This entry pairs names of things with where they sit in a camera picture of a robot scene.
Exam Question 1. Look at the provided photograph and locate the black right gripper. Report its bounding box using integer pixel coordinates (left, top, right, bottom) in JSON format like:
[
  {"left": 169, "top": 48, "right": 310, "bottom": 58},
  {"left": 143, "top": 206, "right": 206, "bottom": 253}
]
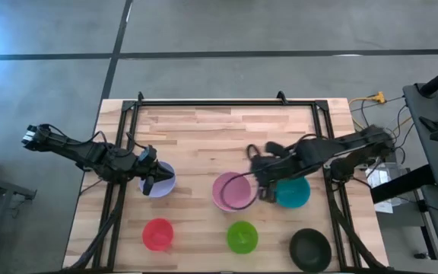
[{"left": 249, "top": 149, "right": 306, "bottom": 204}]

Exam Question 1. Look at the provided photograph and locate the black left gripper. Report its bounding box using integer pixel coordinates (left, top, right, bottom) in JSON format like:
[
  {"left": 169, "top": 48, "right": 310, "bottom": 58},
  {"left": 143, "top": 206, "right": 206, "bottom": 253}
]
[{"left": 125, "top": 158, "right": 176, "bottom": 196}]

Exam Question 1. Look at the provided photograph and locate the lavender plastic bowl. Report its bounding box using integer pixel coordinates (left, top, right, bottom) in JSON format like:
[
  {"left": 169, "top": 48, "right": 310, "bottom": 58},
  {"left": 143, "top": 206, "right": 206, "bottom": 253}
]
[{"left": 138, "top": 161, "right": 177, "bottom": 199}]

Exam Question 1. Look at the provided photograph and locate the teal plastic bowl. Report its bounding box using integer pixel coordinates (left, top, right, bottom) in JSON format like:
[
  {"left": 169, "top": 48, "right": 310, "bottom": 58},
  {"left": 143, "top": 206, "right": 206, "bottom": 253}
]
[{"left": 274, "top": 176, "right": 312, "bottom": 209}]

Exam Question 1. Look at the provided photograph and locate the green translucent plastic bowl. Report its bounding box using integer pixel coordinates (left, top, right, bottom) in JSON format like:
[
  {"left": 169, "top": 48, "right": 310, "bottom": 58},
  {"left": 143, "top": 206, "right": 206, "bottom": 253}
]
[{"left": 226, "top": 221, "right": 259, "bottom": 255}]

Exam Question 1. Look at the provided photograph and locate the large pink plastic bowl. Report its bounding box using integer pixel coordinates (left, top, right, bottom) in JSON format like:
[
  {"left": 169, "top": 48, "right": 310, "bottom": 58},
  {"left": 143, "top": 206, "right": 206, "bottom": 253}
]
[{"left": 211, "top": 171, "right": 259, "bottom": 212}]

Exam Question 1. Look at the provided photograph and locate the red translucent plastic bowl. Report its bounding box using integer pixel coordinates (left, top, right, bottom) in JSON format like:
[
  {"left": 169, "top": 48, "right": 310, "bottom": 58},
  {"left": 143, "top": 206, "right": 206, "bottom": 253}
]
[{"left": 141, "top": 218, "right": 175, "bottom": 253}]

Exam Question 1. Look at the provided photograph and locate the black bowl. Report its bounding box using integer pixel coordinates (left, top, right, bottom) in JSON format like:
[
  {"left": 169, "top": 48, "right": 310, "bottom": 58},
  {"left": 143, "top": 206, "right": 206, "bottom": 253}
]
[{"left": 289, "top": 228, "right": 332, "bottom": 273}]

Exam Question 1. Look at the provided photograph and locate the white paper sheet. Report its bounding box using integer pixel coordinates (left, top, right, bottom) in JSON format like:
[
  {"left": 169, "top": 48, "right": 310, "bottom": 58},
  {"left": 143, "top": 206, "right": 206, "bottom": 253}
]
[{"left": 365, "top": 167, "right": 395, "bottom": 215}]

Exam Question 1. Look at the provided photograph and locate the black desk support bar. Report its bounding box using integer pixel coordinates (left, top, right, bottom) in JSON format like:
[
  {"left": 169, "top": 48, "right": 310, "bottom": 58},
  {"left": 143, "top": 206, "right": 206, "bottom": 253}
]
[{"left": 370, "top": 164, "right": 435, "bottom": 205}]

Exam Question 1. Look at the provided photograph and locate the grey desk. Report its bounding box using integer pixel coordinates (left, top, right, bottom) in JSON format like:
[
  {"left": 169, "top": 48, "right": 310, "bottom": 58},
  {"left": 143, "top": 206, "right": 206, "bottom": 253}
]
[{"left": 401, "top": 82, "right": 438, "bottom": 274}]

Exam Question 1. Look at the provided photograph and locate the black desk stand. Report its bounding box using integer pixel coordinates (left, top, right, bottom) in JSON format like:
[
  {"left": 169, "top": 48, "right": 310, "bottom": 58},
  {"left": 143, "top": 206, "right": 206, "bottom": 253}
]
[{"left": 418, "top": 116, "right": 438, "bottom": 132}]

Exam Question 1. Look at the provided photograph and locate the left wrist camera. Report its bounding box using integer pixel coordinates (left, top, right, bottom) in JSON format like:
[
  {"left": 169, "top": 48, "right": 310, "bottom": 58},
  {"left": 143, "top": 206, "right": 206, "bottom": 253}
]
[{"left": 138, "top": 144, "right": 158, "bottom": 167}]

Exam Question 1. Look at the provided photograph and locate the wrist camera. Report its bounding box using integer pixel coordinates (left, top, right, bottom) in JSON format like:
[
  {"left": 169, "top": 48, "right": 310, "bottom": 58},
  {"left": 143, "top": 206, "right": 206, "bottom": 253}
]
[
  {"left": 265, "top": 141, "right": 293, "bottom": 158},
  {"left": 138, "top": 144, "right": 158, "bottom": 167}
]

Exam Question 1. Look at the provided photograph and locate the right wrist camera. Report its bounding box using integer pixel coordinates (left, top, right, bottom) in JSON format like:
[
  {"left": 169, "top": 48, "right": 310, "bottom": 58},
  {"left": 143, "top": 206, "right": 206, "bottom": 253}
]
[{"left": 265, "top": 141, "right": 293, "bottom": 158}]

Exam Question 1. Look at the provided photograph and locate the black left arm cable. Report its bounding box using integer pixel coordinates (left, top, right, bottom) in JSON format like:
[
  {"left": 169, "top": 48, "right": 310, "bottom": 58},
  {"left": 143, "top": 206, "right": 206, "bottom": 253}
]
[{"left": 38, "top": 123, "right": 146, "bottom": 153}]

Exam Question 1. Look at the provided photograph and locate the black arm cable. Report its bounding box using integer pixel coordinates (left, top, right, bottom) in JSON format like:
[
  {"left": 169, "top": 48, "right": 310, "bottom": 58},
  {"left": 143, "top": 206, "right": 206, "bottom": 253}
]
[
  {"left": 38, "top": 123, "right": 146, "bottom": 153},
  {"left": 218, "top": 142, "right": 262, "bottom": 212}
]

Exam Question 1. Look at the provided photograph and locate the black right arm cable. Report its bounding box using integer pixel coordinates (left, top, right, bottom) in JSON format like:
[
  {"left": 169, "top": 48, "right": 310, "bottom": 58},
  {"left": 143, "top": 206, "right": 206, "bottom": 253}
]
[{"left": 218, "top": 142, "right": 262, "bottom": 212}]

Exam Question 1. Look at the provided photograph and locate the black aluminium rig frame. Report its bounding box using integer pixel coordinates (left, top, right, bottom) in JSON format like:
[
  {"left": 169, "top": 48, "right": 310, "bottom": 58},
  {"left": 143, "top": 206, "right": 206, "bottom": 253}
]
[{"left": 65, "top": 91, "right": 386, "bottom": 273}]

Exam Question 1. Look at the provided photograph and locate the yellow extension cable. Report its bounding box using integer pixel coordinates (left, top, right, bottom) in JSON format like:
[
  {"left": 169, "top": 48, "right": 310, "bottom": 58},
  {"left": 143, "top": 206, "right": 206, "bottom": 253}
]
[{"left": 348, "top": 91, "right": 414, "bottom": 132}]

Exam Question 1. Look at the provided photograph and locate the black power cable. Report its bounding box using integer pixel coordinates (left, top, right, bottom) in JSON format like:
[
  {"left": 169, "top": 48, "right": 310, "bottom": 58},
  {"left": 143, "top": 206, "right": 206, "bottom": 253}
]
[{"left": 360, "top": 100, "right": 414, "bottom": 165}]

